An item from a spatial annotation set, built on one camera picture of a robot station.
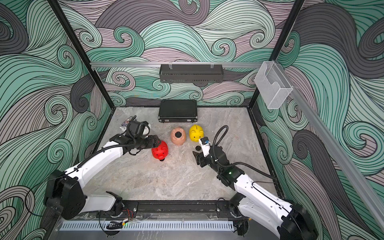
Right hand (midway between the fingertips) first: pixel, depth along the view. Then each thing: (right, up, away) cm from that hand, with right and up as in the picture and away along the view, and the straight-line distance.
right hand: (197, 150), depth 79 cm
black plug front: (-11, +7, +13) cm, 19 cm away
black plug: (+2, -3, +18) cm, 19 cm away
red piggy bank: (-21, -3, +7) cm, 22 cm away
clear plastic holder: (+43, +35, +4) cm, 56 cm away
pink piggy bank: (-11, +3, +14) cm, 18 cm away
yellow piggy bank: (0, +8, +14) cm, 16 cm away
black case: (-13, +23, +35) cm, 44 cm away
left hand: (-23, +4, +4) cm, 24 cm away
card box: (-50, +15, +29) cm, 60 cm away
